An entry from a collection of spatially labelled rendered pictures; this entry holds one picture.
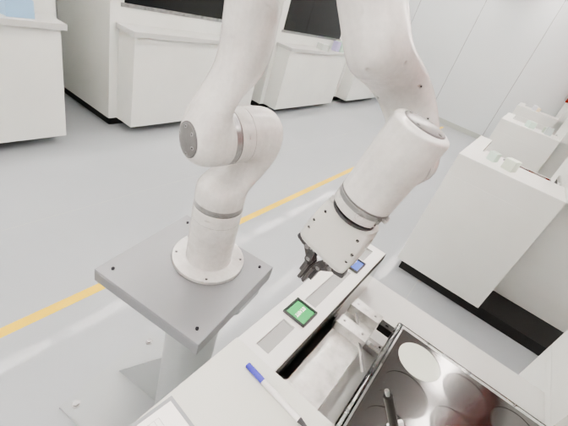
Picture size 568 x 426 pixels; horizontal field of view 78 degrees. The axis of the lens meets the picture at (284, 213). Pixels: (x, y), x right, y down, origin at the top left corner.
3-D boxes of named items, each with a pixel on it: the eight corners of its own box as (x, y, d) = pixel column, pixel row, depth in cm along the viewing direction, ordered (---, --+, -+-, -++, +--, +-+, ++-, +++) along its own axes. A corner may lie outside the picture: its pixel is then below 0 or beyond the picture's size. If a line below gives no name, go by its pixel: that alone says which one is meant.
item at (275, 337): (367, 286, 112) (386, 253, 104) (255, 412, 70) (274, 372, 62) (342, 269, 115) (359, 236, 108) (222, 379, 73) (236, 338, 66)
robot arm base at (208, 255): (156, 252, 92) (161, 193, 82) (211, 226, 106) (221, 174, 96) (204, 297, 85) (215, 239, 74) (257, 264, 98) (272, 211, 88)
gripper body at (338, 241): (393, 221, 56) (354, 264, 62) (345, 179, 58) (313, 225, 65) (375, 237, 50) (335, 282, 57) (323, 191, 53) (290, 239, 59)
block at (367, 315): (379, 323, 91) (383, 315, 89) (374, 330, 88) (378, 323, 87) (352, 304, 94) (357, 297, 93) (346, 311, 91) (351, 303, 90)
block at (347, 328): (366, 341, 85) (371, 333, 83) (360, 349, 82) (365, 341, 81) (338, 320, 88) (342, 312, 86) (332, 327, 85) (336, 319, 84)
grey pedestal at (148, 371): (58, 408, 133) (39, 242, 90) (149, 333, 168) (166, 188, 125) (160, 501, 119) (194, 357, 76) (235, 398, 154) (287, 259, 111)
